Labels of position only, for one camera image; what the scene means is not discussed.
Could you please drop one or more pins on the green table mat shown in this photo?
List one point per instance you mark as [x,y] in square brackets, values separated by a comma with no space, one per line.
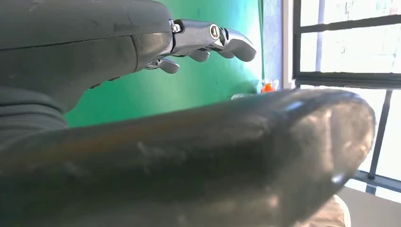
[188,87]

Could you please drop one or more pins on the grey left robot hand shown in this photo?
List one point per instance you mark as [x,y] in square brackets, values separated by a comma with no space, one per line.
[78,37]

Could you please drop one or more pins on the dark window frame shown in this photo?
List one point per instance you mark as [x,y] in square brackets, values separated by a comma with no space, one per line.
[344,80]

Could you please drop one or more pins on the orange bottle with clear cap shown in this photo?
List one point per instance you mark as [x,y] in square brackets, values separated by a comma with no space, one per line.
[268,87]

